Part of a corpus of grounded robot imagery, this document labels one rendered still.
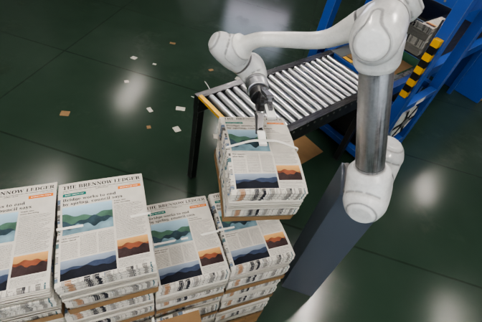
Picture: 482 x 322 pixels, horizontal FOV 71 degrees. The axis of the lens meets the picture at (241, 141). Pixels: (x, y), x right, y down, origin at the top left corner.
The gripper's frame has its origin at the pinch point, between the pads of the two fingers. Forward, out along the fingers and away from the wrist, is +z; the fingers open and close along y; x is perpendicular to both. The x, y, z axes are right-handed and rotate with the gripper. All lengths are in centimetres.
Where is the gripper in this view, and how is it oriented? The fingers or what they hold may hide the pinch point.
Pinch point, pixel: (267, 130)
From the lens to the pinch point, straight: 122.1
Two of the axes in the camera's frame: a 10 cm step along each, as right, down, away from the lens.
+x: -9.8, -0.1, -2.0
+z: 1.2, 7.7, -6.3
